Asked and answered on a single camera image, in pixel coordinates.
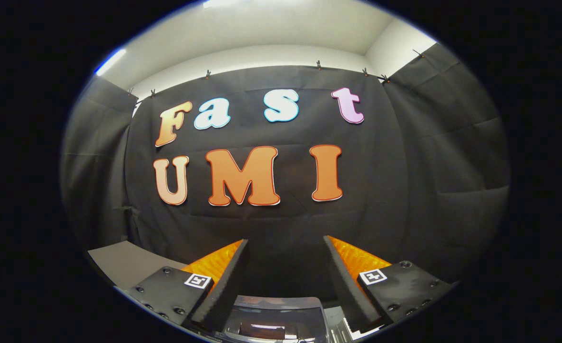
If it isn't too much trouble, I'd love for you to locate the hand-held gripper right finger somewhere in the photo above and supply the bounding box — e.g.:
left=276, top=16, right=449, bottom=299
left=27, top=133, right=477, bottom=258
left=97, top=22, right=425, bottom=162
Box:
left=323, top=235, right=455, bottom=335

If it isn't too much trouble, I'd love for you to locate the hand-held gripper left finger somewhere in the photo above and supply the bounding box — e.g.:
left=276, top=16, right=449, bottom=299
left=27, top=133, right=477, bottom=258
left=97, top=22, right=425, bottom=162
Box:
left=126, top=238, right=250, bottom=334

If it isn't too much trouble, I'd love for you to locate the grey flat board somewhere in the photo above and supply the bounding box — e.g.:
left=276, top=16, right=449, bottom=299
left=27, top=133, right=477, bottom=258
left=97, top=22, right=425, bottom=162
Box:
left=88, top=241, right=188, bottom=290

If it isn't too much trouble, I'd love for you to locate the row of black cloth clips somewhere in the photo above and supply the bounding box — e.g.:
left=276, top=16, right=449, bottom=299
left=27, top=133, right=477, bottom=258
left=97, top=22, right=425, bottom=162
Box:
left=127, top=49, right=427, bottom=98

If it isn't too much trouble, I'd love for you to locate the ceiling light strip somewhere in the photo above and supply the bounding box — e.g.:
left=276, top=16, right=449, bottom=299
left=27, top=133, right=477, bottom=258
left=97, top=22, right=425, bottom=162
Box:
left=95, top=49, right=127, bottom=77

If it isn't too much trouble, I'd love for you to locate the ceiling light panel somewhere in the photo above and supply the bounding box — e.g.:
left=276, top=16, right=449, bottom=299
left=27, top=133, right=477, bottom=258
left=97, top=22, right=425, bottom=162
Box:
left=204, top=0, right=286, bottom=9

